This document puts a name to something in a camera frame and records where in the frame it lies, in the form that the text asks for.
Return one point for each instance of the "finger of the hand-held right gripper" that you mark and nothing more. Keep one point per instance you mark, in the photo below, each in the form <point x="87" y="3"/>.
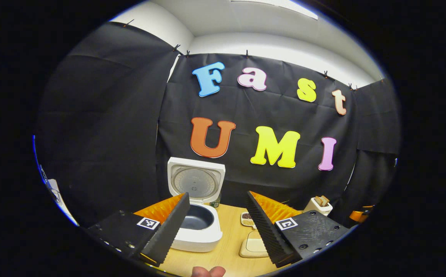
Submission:
<point x="359" y="214"/>

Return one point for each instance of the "cream toaster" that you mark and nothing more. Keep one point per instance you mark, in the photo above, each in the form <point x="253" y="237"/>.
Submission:
<point x="317" y="209"/>

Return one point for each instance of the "white divided bean dish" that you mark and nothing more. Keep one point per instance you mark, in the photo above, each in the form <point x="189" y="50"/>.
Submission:
<point x="247" y="219"/>

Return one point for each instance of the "toast bread slice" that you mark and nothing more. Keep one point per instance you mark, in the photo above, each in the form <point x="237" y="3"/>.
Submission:
<point x="326" y="200"/>
<point x="318" y="200"/>

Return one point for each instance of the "clear plastic water bottle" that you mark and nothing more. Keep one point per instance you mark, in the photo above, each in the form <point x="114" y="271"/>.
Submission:
<point x="215" y="202"/>

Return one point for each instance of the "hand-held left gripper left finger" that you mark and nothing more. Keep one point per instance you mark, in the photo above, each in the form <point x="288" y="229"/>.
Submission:
<point x="169" y="231"/>

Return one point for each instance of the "large ceiling light panel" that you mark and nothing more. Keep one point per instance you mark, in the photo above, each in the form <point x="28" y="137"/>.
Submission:
<point x="284" y="5"/>

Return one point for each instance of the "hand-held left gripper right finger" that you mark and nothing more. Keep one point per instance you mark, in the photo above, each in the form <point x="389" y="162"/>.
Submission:
<point x="267" y="231"/>

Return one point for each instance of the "black backdrop cloth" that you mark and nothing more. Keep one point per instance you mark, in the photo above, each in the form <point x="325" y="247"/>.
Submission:
<point x="111" y="115"/>

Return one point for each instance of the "white rice cooker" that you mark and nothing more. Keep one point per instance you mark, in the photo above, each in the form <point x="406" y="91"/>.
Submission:
<point x="198" y="240"/>

